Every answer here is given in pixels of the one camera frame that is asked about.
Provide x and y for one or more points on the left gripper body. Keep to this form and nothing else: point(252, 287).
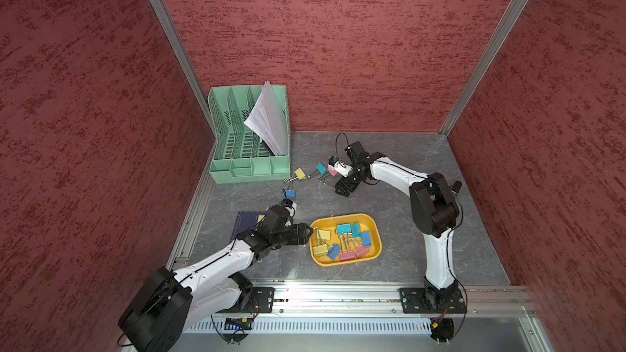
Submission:
point(288, 236)

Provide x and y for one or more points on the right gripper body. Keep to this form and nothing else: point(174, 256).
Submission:
point(353, 180)

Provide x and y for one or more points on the olive yellow binder clip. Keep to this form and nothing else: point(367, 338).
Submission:
point(323, 235)

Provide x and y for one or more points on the blue binder clip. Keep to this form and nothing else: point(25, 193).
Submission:
point(334, 251)
point(289, 194)
point(366, 239)

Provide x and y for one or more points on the teal white binder clip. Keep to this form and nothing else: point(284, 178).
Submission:
point(344, 234)

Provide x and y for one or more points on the yellow plastic storage box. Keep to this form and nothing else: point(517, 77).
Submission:
point(330, 224)

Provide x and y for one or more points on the pink binder clip back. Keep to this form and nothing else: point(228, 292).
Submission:
point(347, 256)

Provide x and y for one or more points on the blue binder clip front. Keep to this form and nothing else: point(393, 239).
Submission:
point(366, 239)

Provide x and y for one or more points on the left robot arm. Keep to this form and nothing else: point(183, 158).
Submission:
point(170, 302)

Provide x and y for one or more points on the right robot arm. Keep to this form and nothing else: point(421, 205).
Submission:
point(433, 203)

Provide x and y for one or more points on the dark blue notebook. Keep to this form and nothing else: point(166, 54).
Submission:
point(245, 220)

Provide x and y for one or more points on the green plastic desk organizer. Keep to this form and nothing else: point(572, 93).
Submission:
point(239, 155)

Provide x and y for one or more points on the white papers in organizer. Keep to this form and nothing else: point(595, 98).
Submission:
point(268, 119)

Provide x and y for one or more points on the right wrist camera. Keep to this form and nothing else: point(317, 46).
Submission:
point(341, 167)

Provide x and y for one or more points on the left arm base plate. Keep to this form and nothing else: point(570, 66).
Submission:
point(257, 300)

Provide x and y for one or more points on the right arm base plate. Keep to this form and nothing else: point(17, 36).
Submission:
point(427, 301)

